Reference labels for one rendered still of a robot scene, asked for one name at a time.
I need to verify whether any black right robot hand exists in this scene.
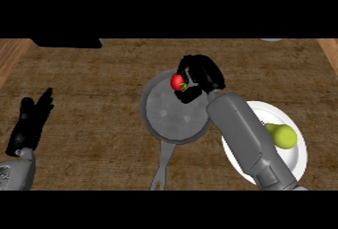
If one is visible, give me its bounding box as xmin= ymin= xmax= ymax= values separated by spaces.
xmin=172 ymin=55 xmax=227 ymax=105

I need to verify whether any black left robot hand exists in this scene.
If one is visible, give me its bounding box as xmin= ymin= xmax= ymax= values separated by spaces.
xmin=4 ymin=87 xmax=56 ymax=158

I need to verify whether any grey frying pan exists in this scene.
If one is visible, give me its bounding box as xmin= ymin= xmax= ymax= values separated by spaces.
xmin=138 ymin=68 xmax=214 ymax=191

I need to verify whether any white plate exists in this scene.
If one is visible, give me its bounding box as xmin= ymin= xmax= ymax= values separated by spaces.
xmin=219 ymin=100 xmax=308 ymax=186

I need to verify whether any green pear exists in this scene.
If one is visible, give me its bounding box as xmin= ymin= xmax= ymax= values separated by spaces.
xmin=262 ymin=123 xmax=298 ymax=150

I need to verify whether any black appliance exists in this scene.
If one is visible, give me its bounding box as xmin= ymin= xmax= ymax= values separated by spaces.
xmin=31 ymin=38 xmax=103 ymax=49

